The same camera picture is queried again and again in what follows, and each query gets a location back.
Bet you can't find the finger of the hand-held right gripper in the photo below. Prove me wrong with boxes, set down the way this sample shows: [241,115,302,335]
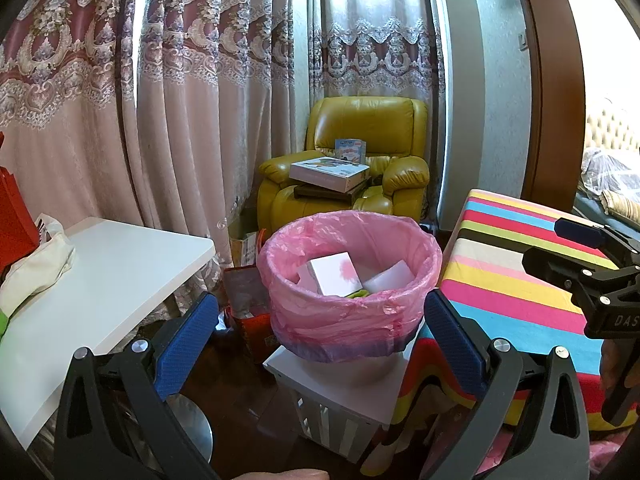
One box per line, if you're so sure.
[554,217,640,261]
[521,246,640,311]

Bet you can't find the red paper bag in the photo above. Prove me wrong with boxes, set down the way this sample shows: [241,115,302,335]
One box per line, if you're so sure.
[0,132,41,281]

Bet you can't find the striped gold pillow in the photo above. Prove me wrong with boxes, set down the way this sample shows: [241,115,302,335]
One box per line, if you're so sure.
[600,190,640,226]

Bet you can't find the pink-lined trash bin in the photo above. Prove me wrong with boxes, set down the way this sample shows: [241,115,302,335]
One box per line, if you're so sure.
[256,211,443,365]

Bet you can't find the plastic-wrapped quilt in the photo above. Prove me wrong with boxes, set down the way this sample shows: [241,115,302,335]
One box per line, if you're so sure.
[580,147,640,196]

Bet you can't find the blue mattress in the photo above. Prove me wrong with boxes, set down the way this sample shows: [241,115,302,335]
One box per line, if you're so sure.
[572,192,640,241]

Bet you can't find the yellow leather armchair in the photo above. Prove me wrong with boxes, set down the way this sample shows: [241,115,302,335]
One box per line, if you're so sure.
[257,96,431,233]

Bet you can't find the cream cloth bag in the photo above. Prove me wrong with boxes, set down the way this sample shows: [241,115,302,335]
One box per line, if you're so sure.
[0,232,76,318]

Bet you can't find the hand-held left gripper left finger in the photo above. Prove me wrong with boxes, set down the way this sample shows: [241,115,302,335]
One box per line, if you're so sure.
[52,290,221,480]

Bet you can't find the white slatted stool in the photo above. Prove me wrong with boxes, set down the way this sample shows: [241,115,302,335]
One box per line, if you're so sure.
[262,344,418,463]

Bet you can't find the white side table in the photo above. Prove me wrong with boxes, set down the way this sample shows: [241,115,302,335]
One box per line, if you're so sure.
[0,216,216,466]

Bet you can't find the white foam block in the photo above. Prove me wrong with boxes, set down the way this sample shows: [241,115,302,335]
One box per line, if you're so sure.
[362,259,416,295]

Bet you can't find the red gift bag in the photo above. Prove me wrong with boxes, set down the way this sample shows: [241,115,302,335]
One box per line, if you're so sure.
[222,265,281,365]

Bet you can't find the person's left hand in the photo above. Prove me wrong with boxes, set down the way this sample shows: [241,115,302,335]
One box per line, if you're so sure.
[235,469,331,480]

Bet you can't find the striped tablecloth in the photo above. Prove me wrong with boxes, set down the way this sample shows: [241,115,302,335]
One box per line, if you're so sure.
[360,189,626,476]

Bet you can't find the cream tufted headboard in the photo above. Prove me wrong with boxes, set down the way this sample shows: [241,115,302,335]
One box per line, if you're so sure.
[584,100,640,153]

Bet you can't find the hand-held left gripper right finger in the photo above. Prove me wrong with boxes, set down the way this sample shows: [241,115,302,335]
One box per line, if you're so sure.
[422,289,593,480]

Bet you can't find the cardboard box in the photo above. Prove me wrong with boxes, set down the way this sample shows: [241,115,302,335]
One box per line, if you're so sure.
[229,230,268,267]

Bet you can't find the white and pink box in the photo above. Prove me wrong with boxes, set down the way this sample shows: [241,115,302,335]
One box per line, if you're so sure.
[297,252,361,298]

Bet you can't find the dark flat box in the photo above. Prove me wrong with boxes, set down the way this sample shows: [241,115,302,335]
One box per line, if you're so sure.
[293,175,373,207]

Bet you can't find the large flat picture box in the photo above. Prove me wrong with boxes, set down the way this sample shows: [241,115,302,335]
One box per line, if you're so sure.
[289,156,371,193]

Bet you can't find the small blue box on chair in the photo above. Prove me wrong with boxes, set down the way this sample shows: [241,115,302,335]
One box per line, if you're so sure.
[334,137,367,163]

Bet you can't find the wide lace curtain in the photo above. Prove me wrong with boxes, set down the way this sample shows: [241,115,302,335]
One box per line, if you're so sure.
[0,0,301,321]

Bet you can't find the narrow lace curtain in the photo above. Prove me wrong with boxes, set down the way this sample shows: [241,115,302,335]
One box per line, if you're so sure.
[307,0,446,221]

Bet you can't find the brown wooden door panel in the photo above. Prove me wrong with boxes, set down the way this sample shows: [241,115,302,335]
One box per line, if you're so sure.
[515,0,586,211]

